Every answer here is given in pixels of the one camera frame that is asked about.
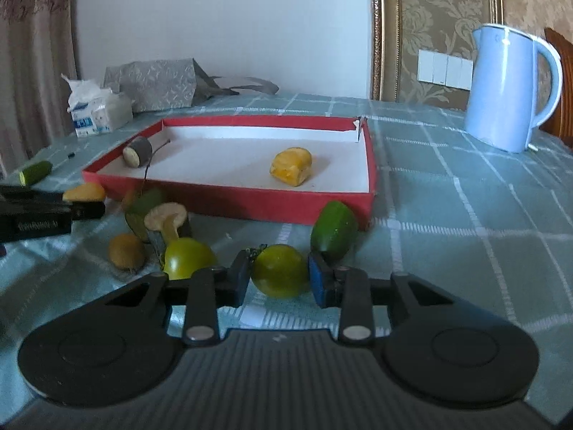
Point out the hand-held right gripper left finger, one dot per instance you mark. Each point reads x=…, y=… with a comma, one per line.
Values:
x=240, y=280

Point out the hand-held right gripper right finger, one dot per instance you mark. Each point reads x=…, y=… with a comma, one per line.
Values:
x=318, y=280

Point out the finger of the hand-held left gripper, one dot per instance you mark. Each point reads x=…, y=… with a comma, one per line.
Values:
x=89, y=210

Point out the yellow fruit wedge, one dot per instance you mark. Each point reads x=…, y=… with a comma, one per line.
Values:
x=84, y=192

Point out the green tomato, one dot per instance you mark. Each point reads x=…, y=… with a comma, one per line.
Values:
x=188, y=255
x=280, y=271

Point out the brown round fruit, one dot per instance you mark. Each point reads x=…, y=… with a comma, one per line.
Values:
x=126, y=251
x=129, y=198

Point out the green fruit slice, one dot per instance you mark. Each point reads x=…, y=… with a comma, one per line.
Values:
x=142, y=206

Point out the green mango half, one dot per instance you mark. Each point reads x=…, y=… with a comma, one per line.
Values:
x=333, y=228

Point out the dark eggplant piece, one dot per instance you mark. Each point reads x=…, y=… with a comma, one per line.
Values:
x=164, y=216

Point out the red shallow cardboard box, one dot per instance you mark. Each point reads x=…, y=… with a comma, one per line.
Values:
x=250, y=165

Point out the green cucumber piece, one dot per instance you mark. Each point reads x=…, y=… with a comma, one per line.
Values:
x=36, y=172

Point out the dark cylindrical vegetable piece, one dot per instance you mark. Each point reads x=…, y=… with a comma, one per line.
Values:
x=138, y=151

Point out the white tissue pack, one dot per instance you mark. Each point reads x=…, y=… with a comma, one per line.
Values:
x=96, y=112

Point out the orange-yellow fruit piece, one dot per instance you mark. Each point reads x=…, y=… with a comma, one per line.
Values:
x=291, y=166

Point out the green checked tablecloth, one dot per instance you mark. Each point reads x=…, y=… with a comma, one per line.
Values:
x=447, y=233

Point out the grey patterned tote bag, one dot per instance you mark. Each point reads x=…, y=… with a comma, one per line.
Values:
x=156, y=85

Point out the brown curtain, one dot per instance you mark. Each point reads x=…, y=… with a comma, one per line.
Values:
x=31, y=53

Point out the light blue electric kettle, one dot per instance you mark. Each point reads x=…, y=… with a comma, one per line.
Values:
x=501, y=89

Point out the brown wooden chair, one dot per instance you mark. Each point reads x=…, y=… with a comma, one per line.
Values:
x=562, y=94

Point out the white wall switch panel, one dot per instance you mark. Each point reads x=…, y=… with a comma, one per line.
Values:
x=445, y=69

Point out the gold wall panel frame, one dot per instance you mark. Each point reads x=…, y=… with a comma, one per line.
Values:
x=385, y=31

